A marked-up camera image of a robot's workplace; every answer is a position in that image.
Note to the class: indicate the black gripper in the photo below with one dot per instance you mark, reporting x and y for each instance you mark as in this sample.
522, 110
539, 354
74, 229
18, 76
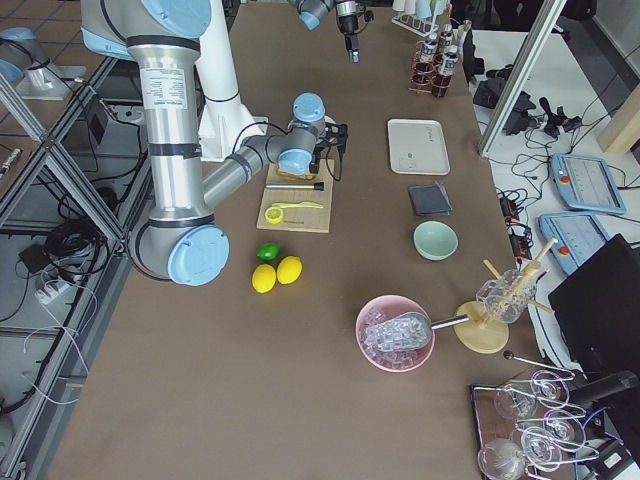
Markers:
314, 166
346, 23

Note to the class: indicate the plain bread slice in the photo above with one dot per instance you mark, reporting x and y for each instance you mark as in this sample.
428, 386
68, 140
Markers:
292, 175

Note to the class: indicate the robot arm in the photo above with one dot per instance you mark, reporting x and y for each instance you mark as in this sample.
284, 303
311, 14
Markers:
312, 12
180, 46

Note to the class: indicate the cream rabbit tray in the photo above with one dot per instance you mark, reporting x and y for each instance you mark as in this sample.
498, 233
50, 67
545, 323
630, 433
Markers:
417, 147

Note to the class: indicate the black glass tray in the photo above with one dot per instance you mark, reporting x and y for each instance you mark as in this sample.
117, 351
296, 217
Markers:
529, 428

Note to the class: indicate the steel muddler black tip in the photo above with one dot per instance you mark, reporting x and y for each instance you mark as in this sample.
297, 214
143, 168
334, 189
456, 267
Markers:
316, 186

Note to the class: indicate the yellow plastic knife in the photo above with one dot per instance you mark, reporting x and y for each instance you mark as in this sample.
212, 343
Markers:
302, 204

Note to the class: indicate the wooden cutting board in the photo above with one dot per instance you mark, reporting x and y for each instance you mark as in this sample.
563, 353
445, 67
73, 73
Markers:
306, 210

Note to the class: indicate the half lemon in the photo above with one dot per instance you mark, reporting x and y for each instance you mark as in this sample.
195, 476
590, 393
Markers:
274, 215

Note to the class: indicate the dark drink bottle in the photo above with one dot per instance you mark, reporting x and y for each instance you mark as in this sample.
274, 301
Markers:
428, 51
450, 59
445, 38

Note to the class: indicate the green lime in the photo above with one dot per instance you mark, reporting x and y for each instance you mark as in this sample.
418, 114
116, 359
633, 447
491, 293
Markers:
268, 251

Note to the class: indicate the yellow lemon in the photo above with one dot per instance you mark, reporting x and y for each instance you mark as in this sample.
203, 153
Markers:
289, 270
264, 278

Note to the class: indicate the grey folded cloth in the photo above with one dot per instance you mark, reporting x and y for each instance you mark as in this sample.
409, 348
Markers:
431, 200

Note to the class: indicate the green bowl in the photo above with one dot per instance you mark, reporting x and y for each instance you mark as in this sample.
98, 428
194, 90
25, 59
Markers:
435, 240

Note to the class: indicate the black device stand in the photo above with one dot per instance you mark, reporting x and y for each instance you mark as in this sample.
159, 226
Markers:
488, 91

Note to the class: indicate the pink ice bowl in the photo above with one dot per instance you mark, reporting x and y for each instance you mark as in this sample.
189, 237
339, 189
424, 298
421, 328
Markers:
384, 308

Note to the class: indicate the metal ice scoop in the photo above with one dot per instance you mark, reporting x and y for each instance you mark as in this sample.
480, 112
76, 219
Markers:
406, 332

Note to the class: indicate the glass mug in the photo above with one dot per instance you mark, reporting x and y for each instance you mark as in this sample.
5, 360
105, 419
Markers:
505, 298

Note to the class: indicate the wooden mug tree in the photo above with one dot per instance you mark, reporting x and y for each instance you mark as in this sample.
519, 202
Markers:
482, 333

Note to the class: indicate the blue teach pendant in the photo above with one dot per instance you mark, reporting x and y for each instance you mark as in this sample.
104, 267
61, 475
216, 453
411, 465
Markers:
579, 235
586, 183

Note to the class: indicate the black monitor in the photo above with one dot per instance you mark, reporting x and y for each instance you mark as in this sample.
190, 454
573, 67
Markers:
597, 309

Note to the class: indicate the white wire cup rack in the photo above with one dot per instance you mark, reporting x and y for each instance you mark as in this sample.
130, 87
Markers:
419, 16

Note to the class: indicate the copper wire bottle rack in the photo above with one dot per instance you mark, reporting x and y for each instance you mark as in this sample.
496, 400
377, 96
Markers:
423, 80

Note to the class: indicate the white pedestal column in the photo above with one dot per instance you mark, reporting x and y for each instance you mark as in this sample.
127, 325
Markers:
225, 120

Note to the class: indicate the aluminium frame post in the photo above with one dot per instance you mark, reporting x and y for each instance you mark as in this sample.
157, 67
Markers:
525, 61

